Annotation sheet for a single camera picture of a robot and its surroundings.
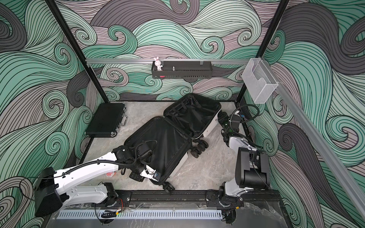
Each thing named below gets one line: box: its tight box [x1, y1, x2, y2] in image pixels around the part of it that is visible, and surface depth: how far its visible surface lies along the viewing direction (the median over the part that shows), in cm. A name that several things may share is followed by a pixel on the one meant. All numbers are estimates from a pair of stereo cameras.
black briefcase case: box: [85, 103, 128, 138], surface depth 105 cm
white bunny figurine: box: [153, 56, 164, 72], surface depth 90 cm
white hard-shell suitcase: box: [125, 93, 222, 194], surface depth 88 cm
